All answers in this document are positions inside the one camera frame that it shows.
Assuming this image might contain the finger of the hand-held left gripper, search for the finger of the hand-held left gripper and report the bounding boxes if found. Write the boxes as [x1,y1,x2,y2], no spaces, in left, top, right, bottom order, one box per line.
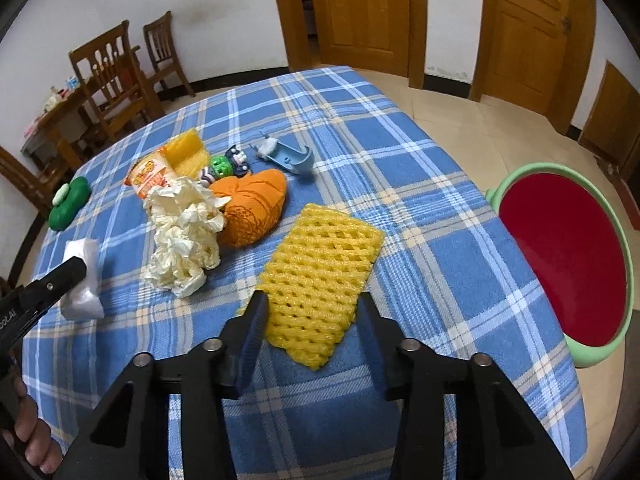
[20,256,88,311]

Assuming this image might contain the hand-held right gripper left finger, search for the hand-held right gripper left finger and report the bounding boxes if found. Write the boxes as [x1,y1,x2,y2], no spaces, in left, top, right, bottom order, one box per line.
[52,290,271,480]

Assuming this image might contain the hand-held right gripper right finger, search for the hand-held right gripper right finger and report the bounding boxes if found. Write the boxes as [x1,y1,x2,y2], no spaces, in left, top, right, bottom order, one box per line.
[357,291,576,480]

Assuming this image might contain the white plastic bag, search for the white plastic bag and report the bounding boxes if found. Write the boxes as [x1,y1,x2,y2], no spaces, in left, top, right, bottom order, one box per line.
[61,239,105,321]

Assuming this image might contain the yellow foam fruit net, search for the yellow foam fruit net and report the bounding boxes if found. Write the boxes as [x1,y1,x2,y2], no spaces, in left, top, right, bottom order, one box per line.
[235,203,385,372]
[164,129,211,178]

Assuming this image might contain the cream tissue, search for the cream tissue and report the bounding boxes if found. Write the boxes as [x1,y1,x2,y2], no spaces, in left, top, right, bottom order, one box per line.
[144,176,232,233]
[145,225,222,299]

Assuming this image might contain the yellow orange snack bag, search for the yellow orange snack bag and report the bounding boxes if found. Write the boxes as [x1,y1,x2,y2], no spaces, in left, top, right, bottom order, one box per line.
[124,146,181,200]

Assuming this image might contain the red bucket with green rim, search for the red bucket with green rim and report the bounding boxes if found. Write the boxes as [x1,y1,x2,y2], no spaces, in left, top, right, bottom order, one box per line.
[484,161,636,370]

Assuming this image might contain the person's left hand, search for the person's left hand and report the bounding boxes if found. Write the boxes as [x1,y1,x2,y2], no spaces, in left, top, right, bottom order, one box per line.
[0,374,63,477]

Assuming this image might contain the green cloud-shaped toy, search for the green cloud-shaped toy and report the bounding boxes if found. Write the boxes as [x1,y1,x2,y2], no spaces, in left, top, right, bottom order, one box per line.
[48,177,92,231]

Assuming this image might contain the blue plaid tablecloth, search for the blue plaid tablecloth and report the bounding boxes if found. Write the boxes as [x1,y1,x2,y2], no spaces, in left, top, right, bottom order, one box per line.
[20,65,588,480]

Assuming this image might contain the wooden dining table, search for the wooden dining table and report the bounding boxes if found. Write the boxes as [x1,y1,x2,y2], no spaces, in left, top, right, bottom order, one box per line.
[20,77,101,171]

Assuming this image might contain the green cartoon toy figure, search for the green cartoon toy figure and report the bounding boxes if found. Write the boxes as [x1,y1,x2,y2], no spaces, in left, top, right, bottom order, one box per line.
[200,145,251,183]

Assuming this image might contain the blue plastic toy boat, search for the blue plastic toy boat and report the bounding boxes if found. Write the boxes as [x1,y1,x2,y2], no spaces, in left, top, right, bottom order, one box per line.
[250,132,316,178]

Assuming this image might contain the tall wooden dining chair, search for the tall wooden dining chair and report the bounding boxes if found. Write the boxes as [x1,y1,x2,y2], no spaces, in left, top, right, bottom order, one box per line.
[68,21,163,143]

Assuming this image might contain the low wooden cabinet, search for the low wooden cabinet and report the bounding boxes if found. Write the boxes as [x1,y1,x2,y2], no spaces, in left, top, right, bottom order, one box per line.
[580,60,640,176]

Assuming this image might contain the wooden panel door with latch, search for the wooden panel door with latch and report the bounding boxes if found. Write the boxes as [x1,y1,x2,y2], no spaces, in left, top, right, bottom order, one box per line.
[482,0,573,116]

